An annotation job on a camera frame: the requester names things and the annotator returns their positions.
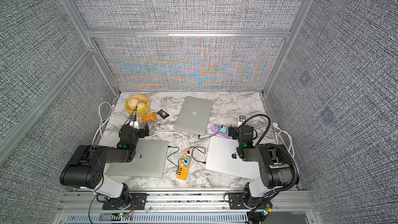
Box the black cable to laptop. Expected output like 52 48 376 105
198 125 223 141
188 146 207 164
166 145 184 175

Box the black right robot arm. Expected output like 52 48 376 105
234 114 300 211

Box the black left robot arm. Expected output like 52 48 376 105
60 124 149 209

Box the teal charger on purple strip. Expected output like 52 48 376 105
218 125 228 134

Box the right silver apple laptop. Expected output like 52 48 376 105
205 136 260 180

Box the left silver laptop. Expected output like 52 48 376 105
106 140 169 178

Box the rear grey laptop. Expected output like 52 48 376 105
174 96 213 135

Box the pink charger plug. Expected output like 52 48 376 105
185 150 191 158

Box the orange snack packet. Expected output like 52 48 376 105
141 113 157 122

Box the purple power strip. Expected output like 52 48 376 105
210 123 232 140

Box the right steamed bun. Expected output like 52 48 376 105
136 102 147 111

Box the steamed bun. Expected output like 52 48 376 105
136 102 147 111
127 97 140 109

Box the yellow bamboo steamer basket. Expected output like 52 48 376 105
124 94 151 117

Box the left steamed bun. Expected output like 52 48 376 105
127 97 140 109

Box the black snack packet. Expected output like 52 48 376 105
157 109 170 119

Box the orange power strip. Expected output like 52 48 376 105
176 149 191 180

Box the white orange-strip power cord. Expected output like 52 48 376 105
92 101 191 150

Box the white purple-strip power cord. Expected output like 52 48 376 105
272 122 295 159

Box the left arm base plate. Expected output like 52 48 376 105
102 193 148 211

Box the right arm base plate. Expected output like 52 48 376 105
226 192 249 210

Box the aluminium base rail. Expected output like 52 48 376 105
57 189 318 213

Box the white vented cable duct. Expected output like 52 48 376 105
64 212 248 224

